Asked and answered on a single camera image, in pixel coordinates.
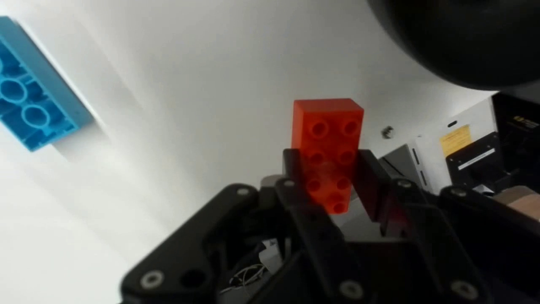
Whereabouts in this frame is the blue lego brick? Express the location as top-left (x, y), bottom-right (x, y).
top-left (0, 15), bottom-right (92, 152)

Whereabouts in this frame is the orange lego brick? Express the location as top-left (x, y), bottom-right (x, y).
top-left (291, 98), bottom-right (364, 214)

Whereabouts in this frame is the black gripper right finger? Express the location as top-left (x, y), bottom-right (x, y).
top-left (352, 150), bottom-right (540, 304)

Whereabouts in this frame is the black bowl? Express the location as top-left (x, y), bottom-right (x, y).
top-left (367, 0), bottom-right (540, 89)

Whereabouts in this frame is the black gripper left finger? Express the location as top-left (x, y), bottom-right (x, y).
top-left (119, 148), bottom-right (371, 304)

